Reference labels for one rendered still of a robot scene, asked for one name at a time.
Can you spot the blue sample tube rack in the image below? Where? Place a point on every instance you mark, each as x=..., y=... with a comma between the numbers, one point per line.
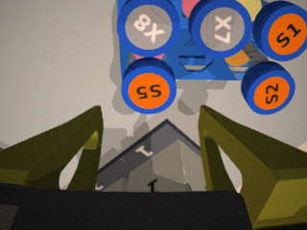
x=189, y=54

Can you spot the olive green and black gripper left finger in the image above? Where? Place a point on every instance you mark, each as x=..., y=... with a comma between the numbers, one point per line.
x=38, y=161

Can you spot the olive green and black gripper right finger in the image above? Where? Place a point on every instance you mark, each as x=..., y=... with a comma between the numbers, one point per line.
x=274, y=173

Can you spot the blue-capped tube with grey dot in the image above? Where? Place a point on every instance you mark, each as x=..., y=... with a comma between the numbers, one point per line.
x=148, y=28

